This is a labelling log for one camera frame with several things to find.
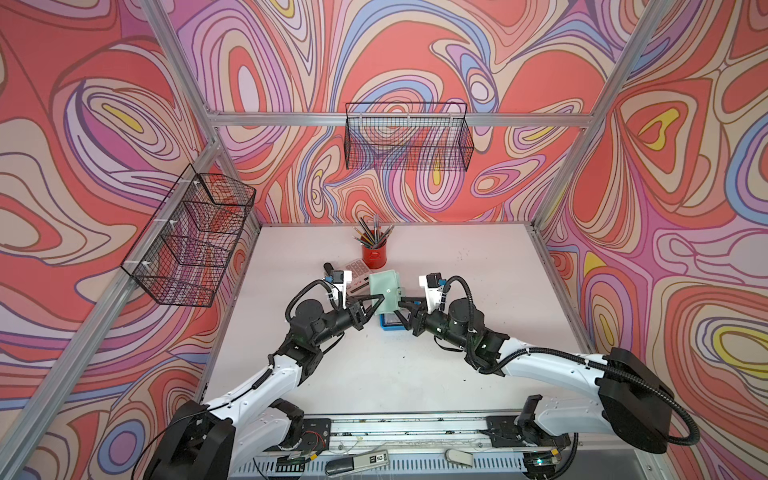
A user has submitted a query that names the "red metal pen cup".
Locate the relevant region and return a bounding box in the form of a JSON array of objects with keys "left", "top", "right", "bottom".
[{"left": 361, "top": 242, "right": 387, "bottom": 270}]

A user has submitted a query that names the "grey remote device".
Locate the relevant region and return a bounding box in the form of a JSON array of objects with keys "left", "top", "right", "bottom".
[{"left": 325, "top": 450, "right": 390, "bottom": 478}]

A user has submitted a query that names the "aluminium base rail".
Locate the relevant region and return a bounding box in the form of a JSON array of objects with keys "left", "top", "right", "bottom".
[{"left": 239, "top": 412, "right": 649, "bottom": 451}]

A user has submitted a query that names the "pink calculator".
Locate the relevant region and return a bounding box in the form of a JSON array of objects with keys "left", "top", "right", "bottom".
[{"left": 343, "top": 259, "right": 371, "bottom": 295}]

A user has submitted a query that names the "black wire basket wall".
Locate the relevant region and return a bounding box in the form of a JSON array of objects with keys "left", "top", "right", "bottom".
[
  {"left": 343, "top": 101, "right": 475, "bottom": 172},
  {"left": 121, "top": 165, "right": 256, "bottom": 308}
]

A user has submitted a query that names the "small grey oval object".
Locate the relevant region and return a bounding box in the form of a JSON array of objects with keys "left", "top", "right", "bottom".
[{"left": 445, "top": 449, "right": 474, "bottom": 468}]

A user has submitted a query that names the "blue plastic card tray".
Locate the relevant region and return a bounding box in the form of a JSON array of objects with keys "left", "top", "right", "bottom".
[{"left": 379, "top": 313, "right": 405, "bottom": 331}]

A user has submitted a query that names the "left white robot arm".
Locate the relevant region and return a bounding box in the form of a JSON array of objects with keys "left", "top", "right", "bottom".
[{"left": 142, "top": 292, "right": 385, "bottom": 479}]

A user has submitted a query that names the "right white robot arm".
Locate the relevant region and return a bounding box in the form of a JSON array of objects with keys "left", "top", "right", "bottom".
[{"left": 396, "top": 297, "right": 701, "bottom": 454}]

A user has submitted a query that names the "black wire basket back wall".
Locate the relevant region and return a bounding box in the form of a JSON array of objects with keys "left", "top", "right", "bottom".
[{"left": 343, "top": 101, "right": 475, "bottom": 172}]

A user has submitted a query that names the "pens and pencils bunch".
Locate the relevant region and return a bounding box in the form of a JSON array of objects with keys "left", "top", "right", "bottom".
[{"left": 356, "top": 216, "right": 394, "bottom": 250}]

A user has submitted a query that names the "green card holder wallet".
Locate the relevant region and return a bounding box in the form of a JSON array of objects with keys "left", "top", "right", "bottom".
[{"left": 368, "top": 270, "right": 401, "bottom": 315}]

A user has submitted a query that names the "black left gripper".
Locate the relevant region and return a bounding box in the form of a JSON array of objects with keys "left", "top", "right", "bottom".
[{"left": 309, "top": 297, "right": 384, "bottom": 351}]

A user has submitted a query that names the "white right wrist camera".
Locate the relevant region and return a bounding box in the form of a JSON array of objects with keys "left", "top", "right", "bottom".
[{"left": 419, "top": 272, "right": 446, "bottom": 314}]

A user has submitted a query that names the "black wire basket left wall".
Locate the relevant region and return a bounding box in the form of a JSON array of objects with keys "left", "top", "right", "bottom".
[{"left": 121, "top": 165, "right": 256, "bottom": 308}]

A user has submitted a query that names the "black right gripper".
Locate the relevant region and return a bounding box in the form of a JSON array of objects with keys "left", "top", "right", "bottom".
[{"left": 390, "top": 297, "right": 472, "bottom": 351}]

